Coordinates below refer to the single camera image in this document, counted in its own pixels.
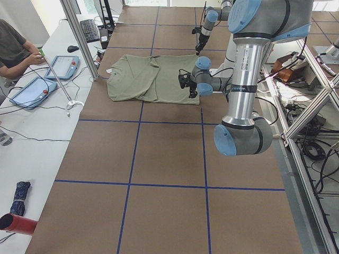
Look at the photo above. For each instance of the olive green long-sleeve shirt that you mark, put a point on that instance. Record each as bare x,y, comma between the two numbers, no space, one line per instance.
151,79

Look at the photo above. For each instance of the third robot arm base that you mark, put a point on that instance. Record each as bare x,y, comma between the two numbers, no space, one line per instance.
328,54

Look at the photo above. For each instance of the black power adapter brick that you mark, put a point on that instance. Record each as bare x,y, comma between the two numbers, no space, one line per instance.
104,37

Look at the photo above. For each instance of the brown leather box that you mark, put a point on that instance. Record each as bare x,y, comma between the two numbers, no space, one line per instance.
294,68

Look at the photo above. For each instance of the brown paper table mat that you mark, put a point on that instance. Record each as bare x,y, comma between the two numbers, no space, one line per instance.
147,178

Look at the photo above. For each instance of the black keyboard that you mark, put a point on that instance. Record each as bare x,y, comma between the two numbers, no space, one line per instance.
89,30

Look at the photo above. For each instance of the long metal reacher stick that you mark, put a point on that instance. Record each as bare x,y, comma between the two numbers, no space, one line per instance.
71,102

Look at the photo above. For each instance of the black computer mouse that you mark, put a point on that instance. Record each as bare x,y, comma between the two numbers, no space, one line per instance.
71,49

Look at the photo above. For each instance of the upper blue teach pendant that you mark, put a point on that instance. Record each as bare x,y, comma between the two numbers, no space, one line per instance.
65,66

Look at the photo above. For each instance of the blue teach pendant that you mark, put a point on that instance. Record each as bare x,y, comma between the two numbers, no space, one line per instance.
65,66
34,93

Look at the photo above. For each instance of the lower blue teach pendant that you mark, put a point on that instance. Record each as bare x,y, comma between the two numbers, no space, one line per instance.
34,93

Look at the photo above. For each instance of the seated person dark shirt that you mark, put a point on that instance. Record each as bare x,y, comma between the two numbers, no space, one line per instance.
17,53

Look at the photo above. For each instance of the folded dark blue umbrella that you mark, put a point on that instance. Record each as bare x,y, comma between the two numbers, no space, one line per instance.
18,206

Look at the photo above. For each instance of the red cylinder tube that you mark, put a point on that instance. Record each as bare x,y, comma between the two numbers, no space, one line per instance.
18,224

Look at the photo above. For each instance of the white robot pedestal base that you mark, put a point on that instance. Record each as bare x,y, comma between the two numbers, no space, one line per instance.
225,76

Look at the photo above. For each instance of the aluminium frame post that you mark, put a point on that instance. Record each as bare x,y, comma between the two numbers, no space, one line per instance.
78,34

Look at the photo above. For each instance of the aluminium frame rack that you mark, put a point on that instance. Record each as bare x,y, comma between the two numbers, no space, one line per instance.
306,111

